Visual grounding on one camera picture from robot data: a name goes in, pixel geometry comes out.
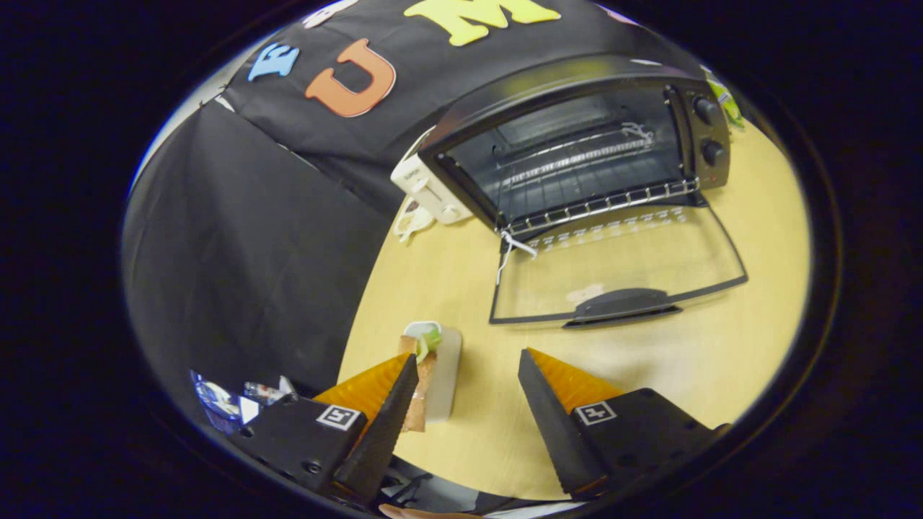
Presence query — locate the black toaster oven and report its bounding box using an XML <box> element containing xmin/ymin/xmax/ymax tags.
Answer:
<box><xmin>417</xmin><ymin>54</ymin><xmax>749</xmax><ymax>329</ymax></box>

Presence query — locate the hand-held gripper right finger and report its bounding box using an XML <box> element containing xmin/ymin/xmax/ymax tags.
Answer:
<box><xmin>518</xmin><ymin>347</ymin><xmax>730</xmax><ymax>500</ymax></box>

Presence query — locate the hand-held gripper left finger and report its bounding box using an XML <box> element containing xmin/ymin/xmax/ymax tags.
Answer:
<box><xmin>238</xmin><ymin>352</ymin><xmax>420</xmax><ymax>505</ymax></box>

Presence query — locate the small white divided dish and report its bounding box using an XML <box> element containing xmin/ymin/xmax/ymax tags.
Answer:
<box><xmin>395</xmin><ymin>198</ymin><xmax>437</xmax><ymax>244</ymax></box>

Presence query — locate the white string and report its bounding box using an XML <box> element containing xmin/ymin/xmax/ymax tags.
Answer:
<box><xmin>495</xmin><ymin>229</ymin><xmax>539</xmax><ymax>285</ymax></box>

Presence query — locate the white slot toaster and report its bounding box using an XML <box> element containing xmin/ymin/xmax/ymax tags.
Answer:
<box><xmin>390</xmin><ymin>154</ymin><xmax>474</xmax><ymax>226</ymax></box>

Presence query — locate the toy sandwich with lettuce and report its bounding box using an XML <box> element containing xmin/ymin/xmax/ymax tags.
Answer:
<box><xmin>399</xmin><ymin>320</ymin><xmax>464</xmax><ymax>433</ymax></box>

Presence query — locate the blue and white packet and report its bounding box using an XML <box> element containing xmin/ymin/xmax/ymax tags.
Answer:
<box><xmin>190</xmin><ymin>370</ymin><xmax>296</xmax><ymax>435</ymax></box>

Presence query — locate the green label plastic bottle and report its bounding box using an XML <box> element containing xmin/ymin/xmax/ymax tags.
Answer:
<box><xmin>707</xmin><ymin>72</ymin><xmax>745</xmax><ymax>130</ymax></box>

